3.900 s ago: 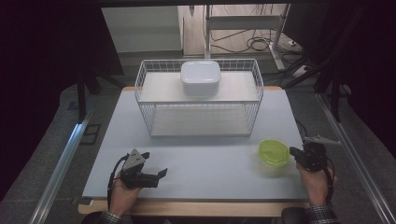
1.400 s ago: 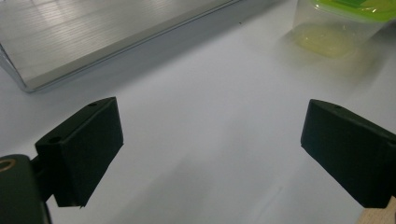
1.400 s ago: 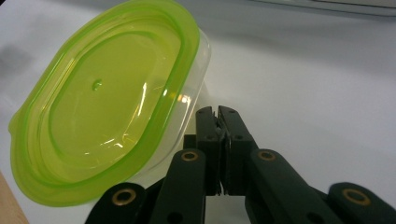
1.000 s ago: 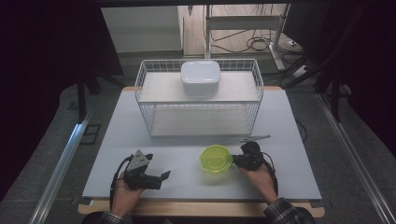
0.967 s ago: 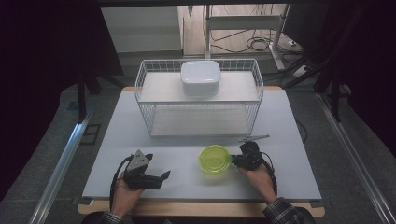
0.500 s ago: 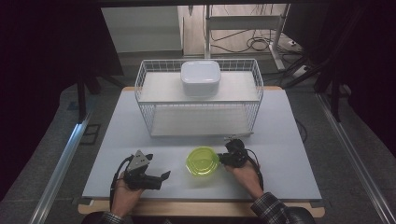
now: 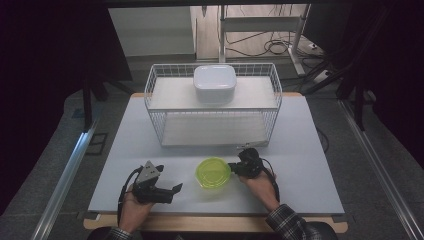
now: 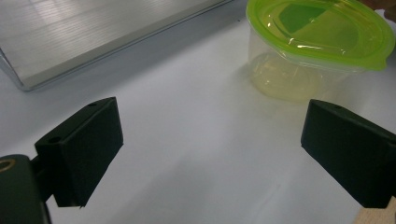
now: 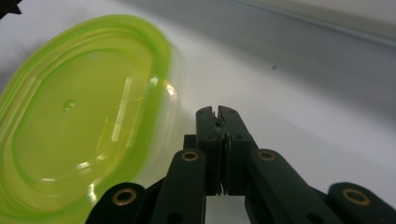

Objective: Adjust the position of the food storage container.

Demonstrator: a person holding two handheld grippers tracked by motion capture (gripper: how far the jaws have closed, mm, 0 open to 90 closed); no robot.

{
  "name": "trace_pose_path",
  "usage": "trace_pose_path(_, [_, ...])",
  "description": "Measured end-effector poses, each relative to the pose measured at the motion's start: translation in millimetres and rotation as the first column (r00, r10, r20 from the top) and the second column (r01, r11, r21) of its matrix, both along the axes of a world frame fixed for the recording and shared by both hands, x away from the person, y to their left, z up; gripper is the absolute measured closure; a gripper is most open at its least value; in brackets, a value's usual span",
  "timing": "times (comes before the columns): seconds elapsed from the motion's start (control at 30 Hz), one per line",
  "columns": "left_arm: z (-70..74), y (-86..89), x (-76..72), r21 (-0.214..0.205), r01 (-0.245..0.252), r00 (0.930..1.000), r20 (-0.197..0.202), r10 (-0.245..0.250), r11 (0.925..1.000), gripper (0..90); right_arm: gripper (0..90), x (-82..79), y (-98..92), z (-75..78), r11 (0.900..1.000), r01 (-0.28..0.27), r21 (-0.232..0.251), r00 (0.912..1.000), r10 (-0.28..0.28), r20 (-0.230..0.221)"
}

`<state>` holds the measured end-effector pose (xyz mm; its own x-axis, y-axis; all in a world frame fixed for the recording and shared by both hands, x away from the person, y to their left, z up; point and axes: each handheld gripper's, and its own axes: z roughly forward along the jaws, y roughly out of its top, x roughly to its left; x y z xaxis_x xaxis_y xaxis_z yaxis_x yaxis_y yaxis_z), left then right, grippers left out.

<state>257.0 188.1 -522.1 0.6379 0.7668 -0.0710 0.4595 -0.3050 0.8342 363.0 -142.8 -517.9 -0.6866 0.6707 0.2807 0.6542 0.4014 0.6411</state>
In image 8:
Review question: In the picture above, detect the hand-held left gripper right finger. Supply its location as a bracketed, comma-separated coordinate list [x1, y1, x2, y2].
[300, 98, 396, 210]

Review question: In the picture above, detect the white wire rack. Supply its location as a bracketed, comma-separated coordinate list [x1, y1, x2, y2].
[0, 0, 235, 92]

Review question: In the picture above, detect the round container with green lid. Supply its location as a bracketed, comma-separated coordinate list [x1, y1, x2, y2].
[245, 0, 396, 105]

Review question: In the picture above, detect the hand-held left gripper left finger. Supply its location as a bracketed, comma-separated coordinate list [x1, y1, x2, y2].
[34, 96, 125, 209]

